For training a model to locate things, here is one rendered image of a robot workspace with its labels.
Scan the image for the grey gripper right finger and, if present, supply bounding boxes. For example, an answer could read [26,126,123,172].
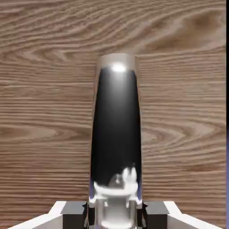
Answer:
[141,200,224,229]

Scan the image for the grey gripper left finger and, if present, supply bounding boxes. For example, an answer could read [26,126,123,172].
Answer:
[7,200,90,229]

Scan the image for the curved shiny metal handle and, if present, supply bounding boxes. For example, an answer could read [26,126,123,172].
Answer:
[89,53,144,229]

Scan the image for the light wood cabinet door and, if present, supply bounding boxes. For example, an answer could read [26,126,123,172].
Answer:
[0,0,227,229]

